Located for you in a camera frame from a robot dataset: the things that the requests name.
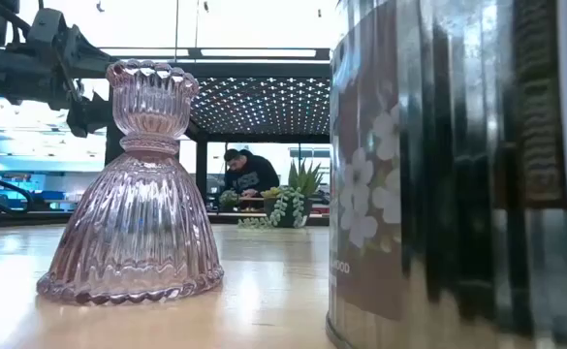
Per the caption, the black aluminium table frame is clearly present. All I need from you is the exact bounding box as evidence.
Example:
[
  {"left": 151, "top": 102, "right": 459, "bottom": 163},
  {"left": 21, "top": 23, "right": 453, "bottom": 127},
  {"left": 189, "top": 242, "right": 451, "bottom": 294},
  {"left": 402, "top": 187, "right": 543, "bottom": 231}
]
[{"left": 0, "top": 208, "right": 332, "bottom": 230}]

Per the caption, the small potted plant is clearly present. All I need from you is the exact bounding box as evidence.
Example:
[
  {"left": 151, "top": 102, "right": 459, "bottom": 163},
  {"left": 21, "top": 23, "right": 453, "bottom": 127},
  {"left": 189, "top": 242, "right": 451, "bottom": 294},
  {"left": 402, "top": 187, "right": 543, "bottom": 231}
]
[{"left": 217, "top": 188, "right": 241, "bottom": 213}]

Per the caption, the person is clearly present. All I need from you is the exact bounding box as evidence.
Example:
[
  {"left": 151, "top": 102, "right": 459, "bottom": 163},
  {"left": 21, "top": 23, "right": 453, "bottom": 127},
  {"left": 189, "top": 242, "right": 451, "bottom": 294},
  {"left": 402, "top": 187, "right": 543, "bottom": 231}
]
[{"left": 222, "top": 147, "right": 281, "bottom": 210}]

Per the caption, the black cable loop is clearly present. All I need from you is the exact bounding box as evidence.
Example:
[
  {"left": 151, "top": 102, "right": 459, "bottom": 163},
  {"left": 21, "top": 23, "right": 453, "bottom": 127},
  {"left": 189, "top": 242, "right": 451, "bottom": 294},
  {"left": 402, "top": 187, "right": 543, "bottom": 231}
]
[{"left": 0, "top": 168, "right": 35, "bottom": 216}]

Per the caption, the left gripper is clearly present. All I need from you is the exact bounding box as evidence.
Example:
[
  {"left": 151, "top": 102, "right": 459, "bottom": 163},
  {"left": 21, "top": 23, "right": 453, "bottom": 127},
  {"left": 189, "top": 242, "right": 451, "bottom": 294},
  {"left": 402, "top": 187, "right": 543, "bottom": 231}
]
[{"left": 18, "top": 7, "right": 113, "bottom": 140}]

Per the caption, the black perforated metal shelf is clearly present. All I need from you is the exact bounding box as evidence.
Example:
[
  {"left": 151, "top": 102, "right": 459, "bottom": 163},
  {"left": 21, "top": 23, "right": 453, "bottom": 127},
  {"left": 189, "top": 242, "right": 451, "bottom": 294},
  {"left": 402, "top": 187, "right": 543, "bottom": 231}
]
[{"left": 103, "top": 60, "right": 332, "bottom": 214}]

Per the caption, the potted succulent plant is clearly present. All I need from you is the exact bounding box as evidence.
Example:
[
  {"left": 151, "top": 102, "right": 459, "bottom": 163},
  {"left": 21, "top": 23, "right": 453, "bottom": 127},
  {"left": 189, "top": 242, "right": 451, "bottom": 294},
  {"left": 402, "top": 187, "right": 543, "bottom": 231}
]
[{"left": 236, "top": 159, "right": 326, "bottom": 230}]

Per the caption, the blue storage rack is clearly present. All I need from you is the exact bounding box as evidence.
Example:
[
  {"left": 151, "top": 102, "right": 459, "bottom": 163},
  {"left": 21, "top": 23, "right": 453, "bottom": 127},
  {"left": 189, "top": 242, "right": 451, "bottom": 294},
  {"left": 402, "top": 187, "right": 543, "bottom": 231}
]
[{"left": 0, "top": 172, "right": 79, "bottom": 212}]

